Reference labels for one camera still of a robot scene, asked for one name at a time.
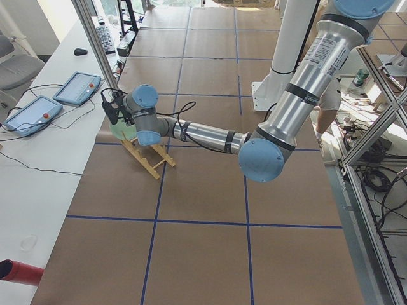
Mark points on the wooden dish rack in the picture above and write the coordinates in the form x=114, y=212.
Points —
x=149, y=157

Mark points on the aluminium frame post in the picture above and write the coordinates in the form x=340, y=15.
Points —
x=86, y=20

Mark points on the person in white shorts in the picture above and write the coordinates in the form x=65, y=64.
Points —
x=330, y=103

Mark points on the blue teach pendant far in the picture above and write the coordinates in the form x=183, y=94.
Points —
x=78, y=88

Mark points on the blue teach pendant near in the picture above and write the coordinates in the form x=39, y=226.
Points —
x=33, y=116

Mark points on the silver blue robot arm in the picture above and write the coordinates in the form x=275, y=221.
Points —
x=345, y=25

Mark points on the pale green round plate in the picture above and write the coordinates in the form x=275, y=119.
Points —
x=122, y=131

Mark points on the black computer keyboard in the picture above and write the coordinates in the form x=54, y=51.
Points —
x=105, y=38

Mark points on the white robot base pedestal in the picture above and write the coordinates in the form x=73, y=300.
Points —
x=297, y=20

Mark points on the aluminium frame with cables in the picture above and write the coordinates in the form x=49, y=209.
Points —
x=372, y=127

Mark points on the black computer mouse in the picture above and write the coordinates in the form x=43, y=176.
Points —
x=80, y=52

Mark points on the blue teach pendant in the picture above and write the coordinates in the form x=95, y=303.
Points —
x=78, y=88
x=33, y=116

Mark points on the red cylinder tube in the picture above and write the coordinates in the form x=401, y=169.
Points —
x=18, y=272

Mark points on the grey office chair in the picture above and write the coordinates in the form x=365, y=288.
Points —
x=17, y=74

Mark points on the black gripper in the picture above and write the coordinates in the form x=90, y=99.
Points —
x=121, y=110

